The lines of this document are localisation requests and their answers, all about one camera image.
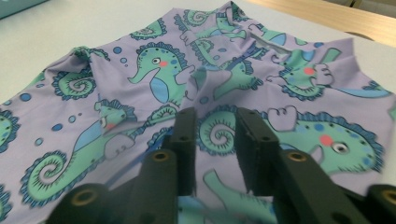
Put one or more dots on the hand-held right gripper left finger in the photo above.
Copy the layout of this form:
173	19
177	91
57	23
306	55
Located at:
162	186

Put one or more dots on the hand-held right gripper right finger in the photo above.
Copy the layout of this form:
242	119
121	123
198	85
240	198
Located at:
280	180

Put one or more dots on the purple seahorse print swimsuit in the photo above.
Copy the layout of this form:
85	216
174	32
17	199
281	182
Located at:
218	93

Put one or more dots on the turquoise plastic basket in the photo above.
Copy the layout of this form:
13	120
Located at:
15	7

